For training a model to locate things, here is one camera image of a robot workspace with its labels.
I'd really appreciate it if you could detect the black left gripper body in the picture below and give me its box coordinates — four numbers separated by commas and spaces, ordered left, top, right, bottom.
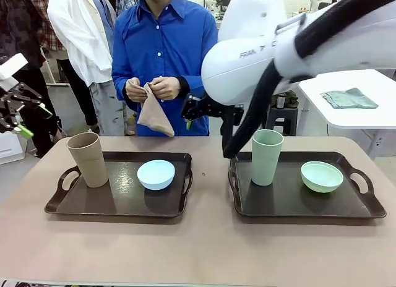
0, 88, 25, 122

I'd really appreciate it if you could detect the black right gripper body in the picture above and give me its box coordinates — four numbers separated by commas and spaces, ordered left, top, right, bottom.
197, 95, 246, 127

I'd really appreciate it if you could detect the beige cloth mat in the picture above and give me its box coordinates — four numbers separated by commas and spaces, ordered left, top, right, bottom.
136, 82, 176, 138

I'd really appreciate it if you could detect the light blue bowl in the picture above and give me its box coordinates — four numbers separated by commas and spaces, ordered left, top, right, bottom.
136, 159, 176, 191

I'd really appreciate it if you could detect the tall tan cup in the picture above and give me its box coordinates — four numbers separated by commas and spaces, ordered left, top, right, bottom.
67, 132, 110, 189

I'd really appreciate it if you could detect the mint green bowl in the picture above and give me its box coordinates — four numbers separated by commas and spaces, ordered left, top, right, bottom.
300, 161, 345, 194

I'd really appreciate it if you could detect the grey-green cloth mat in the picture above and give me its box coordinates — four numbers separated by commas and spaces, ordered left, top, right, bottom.
320, 87, 379, 110

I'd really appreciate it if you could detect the person's left forearm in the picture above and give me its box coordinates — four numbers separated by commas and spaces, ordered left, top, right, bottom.
178, 75, 207, 100

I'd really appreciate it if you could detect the person's right forearm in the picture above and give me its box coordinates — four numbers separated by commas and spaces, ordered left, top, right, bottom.
111, 67, 132, 102

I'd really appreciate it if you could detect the dark brown serving tray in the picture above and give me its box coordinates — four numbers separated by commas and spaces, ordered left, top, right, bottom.
44, 151, 194, 219
228, 150, 387, 220

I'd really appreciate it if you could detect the person's left hand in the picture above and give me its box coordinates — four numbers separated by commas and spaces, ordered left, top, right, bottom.
147, 76, 182, 101

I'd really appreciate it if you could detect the person's right hand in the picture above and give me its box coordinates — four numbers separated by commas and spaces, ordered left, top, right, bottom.
125, 77, 149, 103

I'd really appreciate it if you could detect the white storage box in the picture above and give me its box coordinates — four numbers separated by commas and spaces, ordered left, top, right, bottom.
0, 132, 25, 166

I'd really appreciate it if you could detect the black plastic stool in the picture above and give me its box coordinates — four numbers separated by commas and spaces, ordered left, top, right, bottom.
265, 105, 299, 137

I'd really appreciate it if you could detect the bystander in dark trousers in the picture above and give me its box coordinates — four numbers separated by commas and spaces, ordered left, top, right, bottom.
0, 0, 66, 160

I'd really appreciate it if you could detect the bystander in white coat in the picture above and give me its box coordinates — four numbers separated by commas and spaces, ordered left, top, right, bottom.
46, 0, 137, 137

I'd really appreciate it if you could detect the tall mint green cup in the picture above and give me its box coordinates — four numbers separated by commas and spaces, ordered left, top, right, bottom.
251, 129, 285, 187

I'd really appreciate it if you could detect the person in blue shirt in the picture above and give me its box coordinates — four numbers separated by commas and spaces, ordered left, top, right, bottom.
111, 0, 219, 137

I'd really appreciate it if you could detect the olive green bag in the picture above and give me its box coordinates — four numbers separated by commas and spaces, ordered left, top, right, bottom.
283, 90, 299, 108

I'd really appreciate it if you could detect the bystander in plaid shirt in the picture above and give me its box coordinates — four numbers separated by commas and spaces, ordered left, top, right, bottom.
115, 0, 137, 19

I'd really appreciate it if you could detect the white side table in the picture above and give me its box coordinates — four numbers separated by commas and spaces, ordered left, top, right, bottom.
296, 68, 396, 160

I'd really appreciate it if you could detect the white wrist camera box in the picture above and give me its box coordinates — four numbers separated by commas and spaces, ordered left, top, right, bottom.
0, 53, 29, 81

